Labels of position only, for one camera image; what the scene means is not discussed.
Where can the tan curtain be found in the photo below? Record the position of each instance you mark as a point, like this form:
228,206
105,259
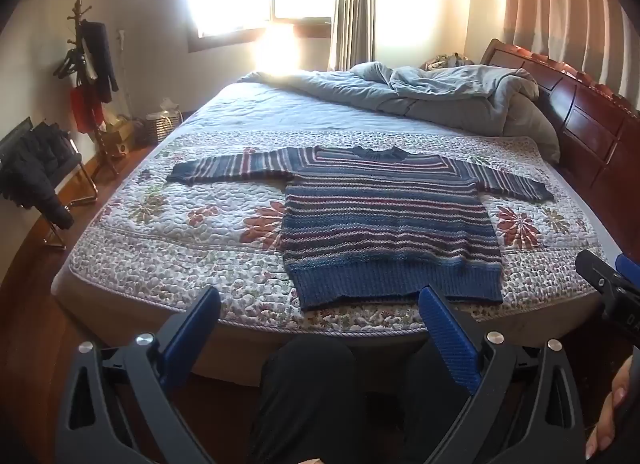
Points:
550,8

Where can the grey striped curtain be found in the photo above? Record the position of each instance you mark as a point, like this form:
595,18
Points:
352,3

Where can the woven basket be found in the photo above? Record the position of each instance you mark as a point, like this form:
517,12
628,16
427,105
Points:
160,128

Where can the white wall switch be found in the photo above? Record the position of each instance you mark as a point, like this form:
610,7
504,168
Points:
121,41

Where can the pale blue bed sheet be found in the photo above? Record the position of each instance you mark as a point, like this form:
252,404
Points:
280,108

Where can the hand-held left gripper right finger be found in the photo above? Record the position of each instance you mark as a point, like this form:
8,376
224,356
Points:
447,339

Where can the wooden headboard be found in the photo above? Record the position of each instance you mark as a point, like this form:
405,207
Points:
585,123

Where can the grey pillow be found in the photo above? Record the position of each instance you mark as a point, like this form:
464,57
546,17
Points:
530,128

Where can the red hanging bag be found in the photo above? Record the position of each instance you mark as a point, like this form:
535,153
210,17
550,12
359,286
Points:
85,108

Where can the pile of clothes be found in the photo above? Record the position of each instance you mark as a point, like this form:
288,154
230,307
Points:
445,62

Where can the black clothes hangers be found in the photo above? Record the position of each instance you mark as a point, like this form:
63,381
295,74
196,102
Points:
67,66

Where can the wooden coat rack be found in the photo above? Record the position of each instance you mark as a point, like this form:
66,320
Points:
77,8

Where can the blue striped knit sweater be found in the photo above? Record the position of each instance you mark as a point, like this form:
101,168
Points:
390,224

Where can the person's black trousers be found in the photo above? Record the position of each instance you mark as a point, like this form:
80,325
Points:
300,394

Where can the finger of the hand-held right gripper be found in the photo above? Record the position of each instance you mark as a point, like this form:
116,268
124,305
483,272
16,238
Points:
629,269
595,271

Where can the floral quilted bedspread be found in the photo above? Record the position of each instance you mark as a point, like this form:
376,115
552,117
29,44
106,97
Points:
175,254

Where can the chrome frame chair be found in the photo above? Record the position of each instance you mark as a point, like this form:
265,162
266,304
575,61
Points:
87,183

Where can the black padded jacket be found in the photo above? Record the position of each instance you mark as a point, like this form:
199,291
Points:
35,168

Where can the gold box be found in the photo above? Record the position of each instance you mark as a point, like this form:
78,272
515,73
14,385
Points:
119,136

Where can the pale blue duvet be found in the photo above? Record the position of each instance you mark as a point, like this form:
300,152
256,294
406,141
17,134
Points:
450,93

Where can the person's right hand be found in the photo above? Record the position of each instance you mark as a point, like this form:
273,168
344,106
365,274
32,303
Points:
607,419

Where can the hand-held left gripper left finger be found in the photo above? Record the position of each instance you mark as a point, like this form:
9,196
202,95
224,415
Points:
192,339

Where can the black hanging coat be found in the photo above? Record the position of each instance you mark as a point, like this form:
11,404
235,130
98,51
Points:
100,58

